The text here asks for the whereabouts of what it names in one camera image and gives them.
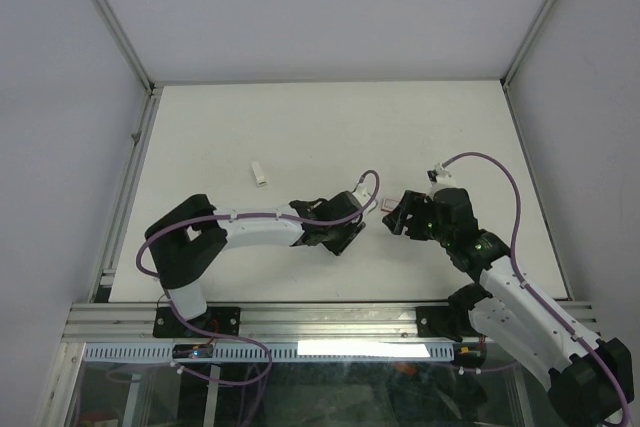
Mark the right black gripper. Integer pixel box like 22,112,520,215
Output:
382,189,453,247

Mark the red white staple box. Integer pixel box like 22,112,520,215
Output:
381,197,399,213

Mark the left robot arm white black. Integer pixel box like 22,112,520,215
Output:
141,186,375,336

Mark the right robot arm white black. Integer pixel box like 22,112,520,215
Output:
383,188,635,426

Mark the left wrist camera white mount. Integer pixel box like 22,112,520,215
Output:
350,183,377,215

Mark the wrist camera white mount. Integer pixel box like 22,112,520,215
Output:
350,183,377,215
427,163,457,196

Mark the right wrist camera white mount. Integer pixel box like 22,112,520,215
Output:
427,163,457,196

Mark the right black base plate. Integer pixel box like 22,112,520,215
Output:
415,305,481,343

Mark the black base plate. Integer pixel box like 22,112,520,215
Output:
152,306,241,338
415,305,481,343

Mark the white slotted cable duct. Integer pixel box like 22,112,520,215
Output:
84,340,454,364

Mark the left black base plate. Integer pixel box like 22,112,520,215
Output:
152,306,241,338

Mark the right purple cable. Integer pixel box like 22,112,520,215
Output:
444,151,631,426

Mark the aluminium front rail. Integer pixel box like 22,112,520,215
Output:
61,300,601,344

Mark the right aluminium frame post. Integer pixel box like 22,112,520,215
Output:
501,0,559,91

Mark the aluminium frame post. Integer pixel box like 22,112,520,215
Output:
501,0,559,91
91,0,155,94

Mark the left aluminium frame post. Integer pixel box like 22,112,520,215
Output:
91,0,155,94

